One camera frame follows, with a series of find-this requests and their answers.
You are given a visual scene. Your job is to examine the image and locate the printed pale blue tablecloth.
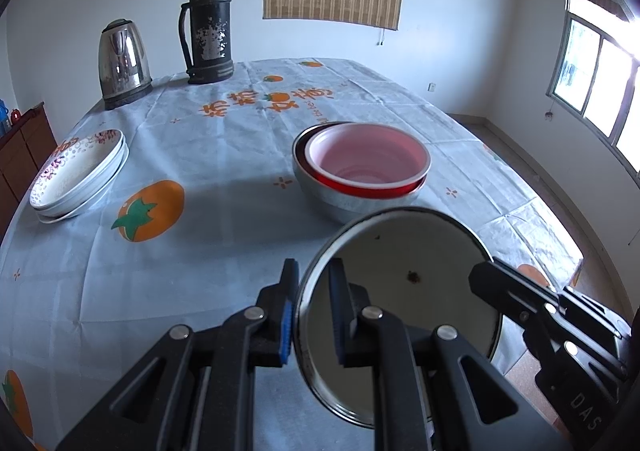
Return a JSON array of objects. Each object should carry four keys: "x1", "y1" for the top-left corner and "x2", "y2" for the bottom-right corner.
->
[{"x1": 0, "y1": 58, "x2": 585, "y2": 451}]

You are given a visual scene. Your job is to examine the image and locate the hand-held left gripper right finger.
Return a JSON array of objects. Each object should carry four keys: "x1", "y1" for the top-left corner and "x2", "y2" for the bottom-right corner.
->
[{"x1": 327, "y1": 258, "x2": 573, "y2": 451}]

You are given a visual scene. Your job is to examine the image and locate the red plastic bowl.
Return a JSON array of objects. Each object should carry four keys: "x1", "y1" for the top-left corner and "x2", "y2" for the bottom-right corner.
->
[{"x1": 304, "y1": 124, "x2": 432, "y2": 202}]

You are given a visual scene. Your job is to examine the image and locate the green framed window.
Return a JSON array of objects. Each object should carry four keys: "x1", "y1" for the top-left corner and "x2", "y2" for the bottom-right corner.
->
[{"x1": 546, "y1": 13, "x2": 640, "y2": 184}]

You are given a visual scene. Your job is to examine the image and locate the white plate with red rose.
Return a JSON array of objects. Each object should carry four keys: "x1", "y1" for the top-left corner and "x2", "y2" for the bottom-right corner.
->
[{"x1": 37, "y1": 151, "x2": 129, "y2": 224}]

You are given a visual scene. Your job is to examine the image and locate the purple floral rim plate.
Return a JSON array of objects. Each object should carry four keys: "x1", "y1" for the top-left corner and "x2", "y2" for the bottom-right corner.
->
[{"x1": 29, "y1": 129, "x2": 126, "y2": 210}]

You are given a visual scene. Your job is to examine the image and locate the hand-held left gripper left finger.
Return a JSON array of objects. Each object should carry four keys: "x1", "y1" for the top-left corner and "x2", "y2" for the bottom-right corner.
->
[{"x1": 55, "y1": 258, "x2": 301, "y2": 451}]

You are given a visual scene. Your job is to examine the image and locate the white enamel bowl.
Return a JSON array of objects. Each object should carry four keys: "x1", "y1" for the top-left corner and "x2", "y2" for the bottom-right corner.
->
[{"x1": 292, "y1": 207, "x2": 505, "y2": 431}]

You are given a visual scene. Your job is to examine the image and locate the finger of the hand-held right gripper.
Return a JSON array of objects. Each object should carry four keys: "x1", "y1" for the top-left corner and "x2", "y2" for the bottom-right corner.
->
[
  {"x1": 492, "y1": 257, "x2": 632, "y2": 363},
  {"x1": 468, "y1": 261, "x2": 627, "y2": 383}
]

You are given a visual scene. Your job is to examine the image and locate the brown wooden cabinet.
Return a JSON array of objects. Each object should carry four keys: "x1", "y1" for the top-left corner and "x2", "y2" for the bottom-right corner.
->
[{"x1": 0, "y1": 102, "x2": 58, "y2": 242}]

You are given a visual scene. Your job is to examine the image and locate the stainless steel electric kettle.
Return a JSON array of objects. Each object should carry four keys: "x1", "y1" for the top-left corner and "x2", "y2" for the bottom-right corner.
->
[{"x1": 97, "y1": 19, "x2": 154, "y2": 110}]

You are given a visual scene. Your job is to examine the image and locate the stainless steel bowl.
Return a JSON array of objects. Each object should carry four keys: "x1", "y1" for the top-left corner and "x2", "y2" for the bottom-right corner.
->
[{"x1": 292, "y1": 122, "x2": 431, "y2": 225}]

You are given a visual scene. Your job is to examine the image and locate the worn black thermos flask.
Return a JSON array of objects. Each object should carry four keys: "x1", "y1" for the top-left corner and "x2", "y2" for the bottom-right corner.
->
[{"x1": 178, "y1": 0, "x2": 235, "y2": 85}]

